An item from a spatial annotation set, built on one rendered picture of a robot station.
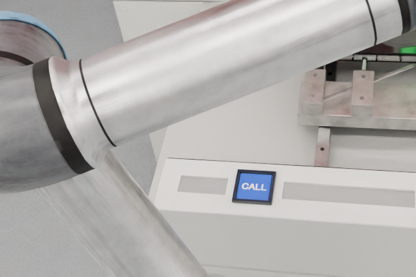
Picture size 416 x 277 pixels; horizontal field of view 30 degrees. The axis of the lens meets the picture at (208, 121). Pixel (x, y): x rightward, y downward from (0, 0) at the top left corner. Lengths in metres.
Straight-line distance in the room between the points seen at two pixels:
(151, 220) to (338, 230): 0.34
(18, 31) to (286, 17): 0.27
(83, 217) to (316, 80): 0.63
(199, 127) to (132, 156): 1.09
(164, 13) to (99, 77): 1.09
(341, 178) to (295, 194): 0.07
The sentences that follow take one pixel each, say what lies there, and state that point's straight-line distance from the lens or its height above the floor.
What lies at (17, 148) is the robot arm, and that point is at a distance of 0.60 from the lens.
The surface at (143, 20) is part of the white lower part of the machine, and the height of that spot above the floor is 0.77.
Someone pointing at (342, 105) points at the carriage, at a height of 0.88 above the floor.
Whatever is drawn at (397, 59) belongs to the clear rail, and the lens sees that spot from 1.36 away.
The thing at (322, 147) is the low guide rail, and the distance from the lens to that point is 1.29.
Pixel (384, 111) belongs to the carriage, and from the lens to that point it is 1.30.
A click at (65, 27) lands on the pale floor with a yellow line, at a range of 2.99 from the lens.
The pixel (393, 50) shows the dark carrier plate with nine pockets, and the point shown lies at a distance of 1.38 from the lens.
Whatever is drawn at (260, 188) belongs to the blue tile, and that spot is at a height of 0.96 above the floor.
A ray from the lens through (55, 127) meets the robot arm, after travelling 0.59.
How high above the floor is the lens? 1.84
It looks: 47 degrees down
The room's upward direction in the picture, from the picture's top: 11 degrees counter-clockwise
